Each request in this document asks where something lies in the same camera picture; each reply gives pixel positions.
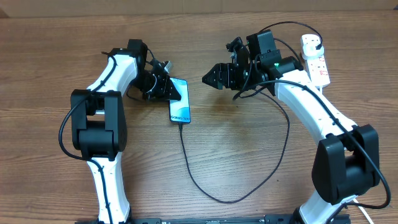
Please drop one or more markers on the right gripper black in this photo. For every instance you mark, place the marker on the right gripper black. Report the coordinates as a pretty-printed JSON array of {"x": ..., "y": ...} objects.
[{"x": 221, "y": 72}]

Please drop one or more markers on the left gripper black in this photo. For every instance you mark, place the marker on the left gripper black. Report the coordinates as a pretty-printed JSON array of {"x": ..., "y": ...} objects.
[{"x": 162, "y": 90}]

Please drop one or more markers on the Samsung Galaxy smartphone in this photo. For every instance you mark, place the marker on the Samsung Galaxy smartphone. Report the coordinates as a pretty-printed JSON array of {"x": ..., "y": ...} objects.
[{"x": 179, "y": 110}]

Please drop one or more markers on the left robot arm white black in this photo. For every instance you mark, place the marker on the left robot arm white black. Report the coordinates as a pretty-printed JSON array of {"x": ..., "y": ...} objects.
[{"x": 99, "y": 128}]

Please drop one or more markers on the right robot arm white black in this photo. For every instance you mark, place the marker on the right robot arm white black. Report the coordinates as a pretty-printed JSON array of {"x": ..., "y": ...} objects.
[{"x": 346, "y": 163}]

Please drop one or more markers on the white charger plug adapter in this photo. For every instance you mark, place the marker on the white charger plug adapter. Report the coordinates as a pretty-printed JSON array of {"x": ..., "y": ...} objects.
[{"x": 310, "y": 51}]

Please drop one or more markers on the white power strip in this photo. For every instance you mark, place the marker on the white power strip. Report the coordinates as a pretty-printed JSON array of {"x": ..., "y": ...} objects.
[{"x": 316, "y": 68}]

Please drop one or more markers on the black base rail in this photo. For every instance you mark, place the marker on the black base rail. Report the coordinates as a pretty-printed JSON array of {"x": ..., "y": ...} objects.
[{"x": 267, "y": 219}]

